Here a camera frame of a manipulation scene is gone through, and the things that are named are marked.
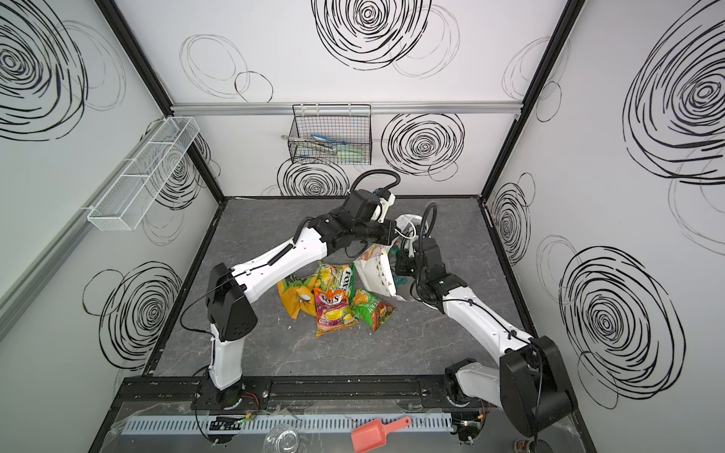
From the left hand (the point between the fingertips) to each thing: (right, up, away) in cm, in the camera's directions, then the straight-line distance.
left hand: (402, 232), depth 78 cm
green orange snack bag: (-9, -23, +4) cm, 25 cm away
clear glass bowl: (-31, -50, -10) cm, 60 cm away
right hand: (0, -7, +7) cm, 9 cm away
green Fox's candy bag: (-20, -15, +13) cm, 28 cm away
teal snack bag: (-2, -5, -1) cm, 5 cm away
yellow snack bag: (-31, -19, +7) cm, 37 cm away
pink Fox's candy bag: (-20, -20, +10) cm, 30 cm away
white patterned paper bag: (-8, -9, -2) cm, 12 cm away
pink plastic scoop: (-9, -49, -10) cm, 51 cm away
